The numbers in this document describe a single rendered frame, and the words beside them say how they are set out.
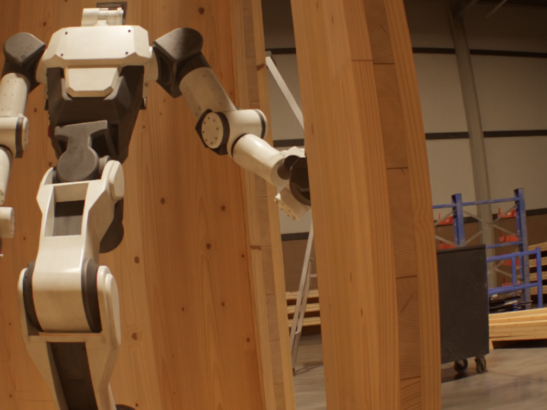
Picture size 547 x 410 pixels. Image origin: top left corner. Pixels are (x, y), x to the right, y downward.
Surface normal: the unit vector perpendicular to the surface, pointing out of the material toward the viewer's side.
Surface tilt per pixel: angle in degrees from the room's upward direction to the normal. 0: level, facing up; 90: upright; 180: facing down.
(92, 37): 63
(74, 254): 41
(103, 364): 96
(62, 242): 55
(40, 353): 93
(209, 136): 97
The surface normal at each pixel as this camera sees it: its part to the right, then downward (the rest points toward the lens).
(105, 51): 0.15, -0.59
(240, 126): 0.61, -0.10
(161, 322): 0.13, -0.15
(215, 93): 0.43, -0.64
